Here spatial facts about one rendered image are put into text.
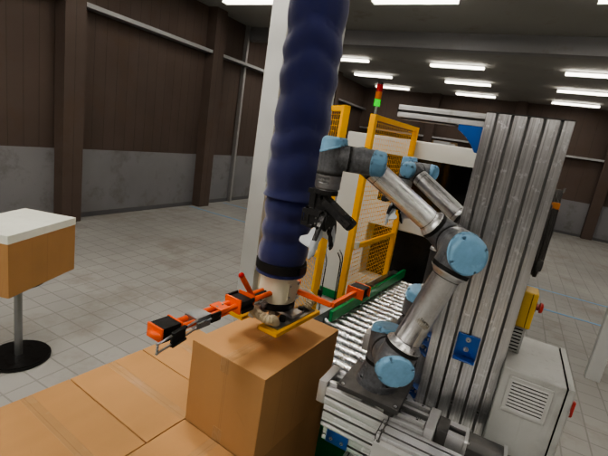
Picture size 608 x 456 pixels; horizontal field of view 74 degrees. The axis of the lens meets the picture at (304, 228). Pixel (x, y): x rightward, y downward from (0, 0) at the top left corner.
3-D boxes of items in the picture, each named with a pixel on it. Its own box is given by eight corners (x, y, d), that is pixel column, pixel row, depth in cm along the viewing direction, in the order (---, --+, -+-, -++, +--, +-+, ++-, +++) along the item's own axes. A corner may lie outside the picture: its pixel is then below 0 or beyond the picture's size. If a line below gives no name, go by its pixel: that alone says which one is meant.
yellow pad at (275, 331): (302, 307, 196) (304, 298, 195) (319, 314, 191) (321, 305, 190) (257, 328, 168) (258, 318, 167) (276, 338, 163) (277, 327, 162)
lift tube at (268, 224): (275, 259, 194) (308, 27, 170) (314, 273, 183) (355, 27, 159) (245, 268, 176) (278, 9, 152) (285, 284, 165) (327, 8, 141)
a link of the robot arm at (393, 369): (394, 372, 139) (480, 235, 127) (403, 399, 124) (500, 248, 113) (364, 356, 138) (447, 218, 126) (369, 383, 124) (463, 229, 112)
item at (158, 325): (167, 327, 138) (168, 314, 137) (182, 336, 134) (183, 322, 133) (146, 335, 131) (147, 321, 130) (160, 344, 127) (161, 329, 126)
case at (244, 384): (266, 365, 232) (276, 302, 223) (326, 398, 212) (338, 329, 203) (185, 419, 182) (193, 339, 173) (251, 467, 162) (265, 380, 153)
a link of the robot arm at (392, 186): (468, 233, 138) (364, 137, 133) (480, 242, 128) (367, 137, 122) (443, 258, 141) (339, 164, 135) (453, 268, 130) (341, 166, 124)
